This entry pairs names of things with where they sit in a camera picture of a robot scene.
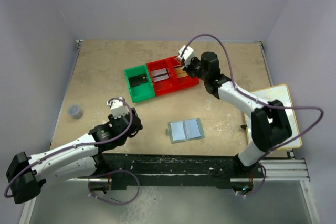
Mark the middle red plastic bin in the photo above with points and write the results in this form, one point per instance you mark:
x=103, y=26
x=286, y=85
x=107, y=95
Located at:
x=166, y=86

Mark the black card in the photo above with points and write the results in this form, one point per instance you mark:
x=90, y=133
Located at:
x=137, y=80

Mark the right red plastic bin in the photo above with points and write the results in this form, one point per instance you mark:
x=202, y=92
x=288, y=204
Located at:
x=181, y=83

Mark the red plastic bin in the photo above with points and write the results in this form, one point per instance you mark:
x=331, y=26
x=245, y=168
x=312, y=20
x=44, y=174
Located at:
x=166, y=86
x=181, y=83

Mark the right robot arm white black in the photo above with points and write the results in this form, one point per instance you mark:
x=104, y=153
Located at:
x=269, y=122

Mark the green plastic bin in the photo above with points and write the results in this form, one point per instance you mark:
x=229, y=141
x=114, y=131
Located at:
x=142, y=92

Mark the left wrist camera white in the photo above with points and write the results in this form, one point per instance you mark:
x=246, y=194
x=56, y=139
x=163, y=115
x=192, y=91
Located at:
x=117, y=107

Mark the silver card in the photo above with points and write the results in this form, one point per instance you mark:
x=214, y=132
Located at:
x=160, y=75

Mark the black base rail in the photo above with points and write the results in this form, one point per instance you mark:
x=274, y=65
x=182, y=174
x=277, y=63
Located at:
x=173, y=170

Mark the white tray with gold rim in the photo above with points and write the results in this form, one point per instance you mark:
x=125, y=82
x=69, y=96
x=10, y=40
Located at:
x=281, y=92

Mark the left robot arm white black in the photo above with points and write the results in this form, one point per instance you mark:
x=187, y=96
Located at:
x=82, y=157

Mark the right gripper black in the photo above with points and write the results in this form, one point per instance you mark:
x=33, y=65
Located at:
x=187, y=67

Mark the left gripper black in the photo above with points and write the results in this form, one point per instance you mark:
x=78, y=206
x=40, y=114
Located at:
x=111, y=117

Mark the green card holder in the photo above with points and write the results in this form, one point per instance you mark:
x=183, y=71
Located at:
x=185, y=130

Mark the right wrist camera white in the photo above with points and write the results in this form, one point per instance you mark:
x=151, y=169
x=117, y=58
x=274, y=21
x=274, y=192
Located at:
x=185, y=55

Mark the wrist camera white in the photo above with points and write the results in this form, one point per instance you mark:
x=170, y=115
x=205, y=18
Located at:
x=185, y=55
x=117, y=107

